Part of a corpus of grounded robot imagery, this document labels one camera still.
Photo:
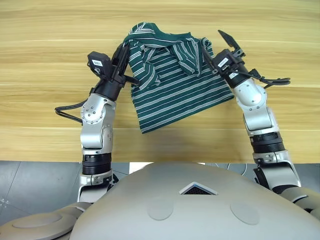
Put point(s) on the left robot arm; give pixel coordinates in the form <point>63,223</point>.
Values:
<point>93,125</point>

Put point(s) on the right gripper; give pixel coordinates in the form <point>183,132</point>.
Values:
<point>238,73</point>

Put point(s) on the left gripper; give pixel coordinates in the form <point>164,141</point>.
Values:
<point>108,88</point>

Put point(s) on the green white striped T-shirt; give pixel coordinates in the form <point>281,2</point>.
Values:
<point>175,95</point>

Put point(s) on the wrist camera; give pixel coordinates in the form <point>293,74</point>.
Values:
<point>223,61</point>
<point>100,64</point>

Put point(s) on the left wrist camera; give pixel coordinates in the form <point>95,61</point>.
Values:
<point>100,64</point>

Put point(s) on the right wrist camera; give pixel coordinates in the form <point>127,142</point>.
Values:
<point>223,61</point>

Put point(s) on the robot body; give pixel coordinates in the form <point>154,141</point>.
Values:
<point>175,207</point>

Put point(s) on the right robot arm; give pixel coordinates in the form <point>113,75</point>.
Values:
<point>252,100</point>

